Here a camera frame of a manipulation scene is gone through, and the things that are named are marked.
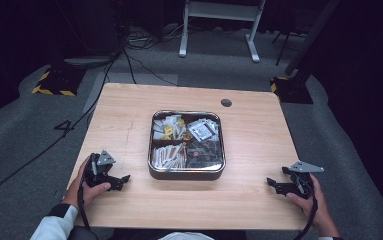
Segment person's left hand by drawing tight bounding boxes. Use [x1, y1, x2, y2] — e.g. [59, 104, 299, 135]
[61, 155, 112, 210]

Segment long black floor cable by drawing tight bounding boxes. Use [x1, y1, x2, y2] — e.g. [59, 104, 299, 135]
[0, 49, 127, 205]

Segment dark slanted pole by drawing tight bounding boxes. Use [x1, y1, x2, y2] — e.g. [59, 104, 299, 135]
[283, 0, 342, 76]

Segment brown compartment box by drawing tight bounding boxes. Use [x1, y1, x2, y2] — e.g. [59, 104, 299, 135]
[147, 109, 227, 181]

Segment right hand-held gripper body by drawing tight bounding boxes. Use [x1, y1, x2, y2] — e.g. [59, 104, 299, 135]
[285, 160, 325, 200]

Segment right hand-held gripper cable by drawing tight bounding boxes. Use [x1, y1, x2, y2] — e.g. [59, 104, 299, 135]
[292, 188, 319, 240]

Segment black yellow striped stand base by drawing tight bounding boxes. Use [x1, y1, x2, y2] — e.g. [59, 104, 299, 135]
[31, 65, 87, 98]
[269, 75, 315, 105]

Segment pile of white yellow sachets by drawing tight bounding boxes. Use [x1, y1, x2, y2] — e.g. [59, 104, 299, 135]
[152, 114, 187, 141]

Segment thin black floor cable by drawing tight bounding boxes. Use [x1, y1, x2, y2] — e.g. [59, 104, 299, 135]
[124, 52, 179, 88]

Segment black tripod legs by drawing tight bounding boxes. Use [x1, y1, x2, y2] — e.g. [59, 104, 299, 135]
[271, 28, 302, 67]

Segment pile of dark sachets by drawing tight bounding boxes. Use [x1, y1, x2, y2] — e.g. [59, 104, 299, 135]
[186, 139, 225, 170]

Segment pile of stick sachets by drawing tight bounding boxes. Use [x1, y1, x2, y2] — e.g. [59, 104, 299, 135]
[151, 142, 189, 170]

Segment person's white shirt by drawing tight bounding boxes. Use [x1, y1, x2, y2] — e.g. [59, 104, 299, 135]
[158, 231, 215, 240]

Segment white metal stand frame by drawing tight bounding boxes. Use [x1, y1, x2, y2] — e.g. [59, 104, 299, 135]
[178, 0, 267, 64]

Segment pile of white red-label sachets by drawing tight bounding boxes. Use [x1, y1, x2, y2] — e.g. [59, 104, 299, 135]
[186, 117, 221, 143]

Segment left hand-held gripper cable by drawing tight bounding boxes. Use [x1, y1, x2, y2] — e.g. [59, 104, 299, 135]
[76, 184, 95, 234]

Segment clear box lid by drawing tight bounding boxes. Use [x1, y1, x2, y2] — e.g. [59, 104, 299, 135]
[147, 109, 227, 174]

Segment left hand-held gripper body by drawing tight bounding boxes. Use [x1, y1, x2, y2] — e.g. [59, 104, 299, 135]
[83, 149, 117, 189]

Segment hand-held gripper cable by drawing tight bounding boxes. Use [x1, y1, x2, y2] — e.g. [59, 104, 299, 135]
[292, 188, 319, 240]
[76, 184, 95, 234]

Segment person's right hand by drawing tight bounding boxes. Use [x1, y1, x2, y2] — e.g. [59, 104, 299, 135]
[285, 173, 342, 239]

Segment bundle of floor cables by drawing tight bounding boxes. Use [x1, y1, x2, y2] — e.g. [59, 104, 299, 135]
[124, 23, 193, 52]

